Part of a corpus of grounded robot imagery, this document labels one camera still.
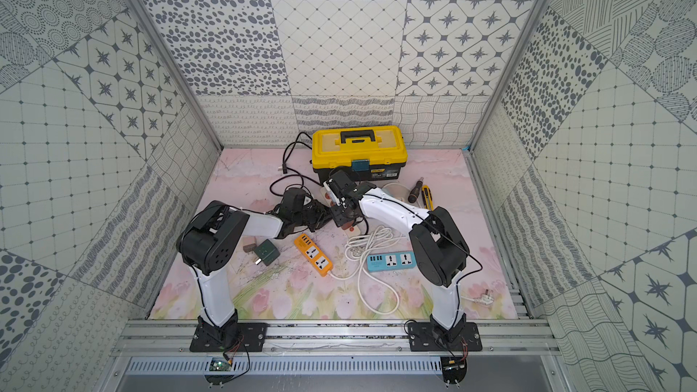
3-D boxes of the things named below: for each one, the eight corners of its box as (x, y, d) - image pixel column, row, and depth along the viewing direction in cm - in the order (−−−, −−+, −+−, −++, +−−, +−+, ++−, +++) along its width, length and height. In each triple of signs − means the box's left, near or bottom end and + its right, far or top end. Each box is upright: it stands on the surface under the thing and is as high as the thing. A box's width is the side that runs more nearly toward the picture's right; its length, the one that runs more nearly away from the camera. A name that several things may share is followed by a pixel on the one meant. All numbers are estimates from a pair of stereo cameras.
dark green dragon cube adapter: (253, 262, 90) (248, 255, 85) (270, 244, 94) (266, 237, 89) (264, 271, 88) (259, 265, 83) (281, 253, 92) (277, 247, 87)
